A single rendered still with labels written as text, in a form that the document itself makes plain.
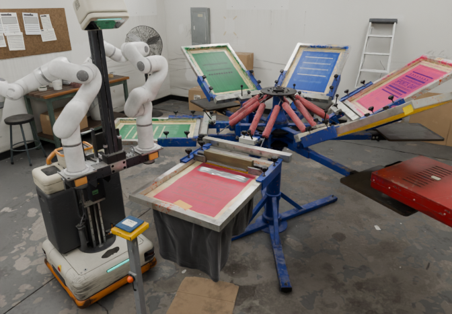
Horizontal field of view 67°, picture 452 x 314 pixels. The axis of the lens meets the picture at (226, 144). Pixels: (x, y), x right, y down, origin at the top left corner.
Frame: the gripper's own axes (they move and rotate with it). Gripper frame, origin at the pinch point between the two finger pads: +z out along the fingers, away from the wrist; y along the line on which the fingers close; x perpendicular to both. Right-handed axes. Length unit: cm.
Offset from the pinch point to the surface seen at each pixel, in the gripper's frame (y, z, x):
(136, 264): -66, 58, 72
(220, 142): -98, -12, 1
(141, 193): -55, 31, 47
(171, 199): -69, 25, 54
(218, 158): -93, -5, 26
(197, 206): -79, 18, 66
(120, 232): -48, 43, 76
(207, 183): -88, 10, 43
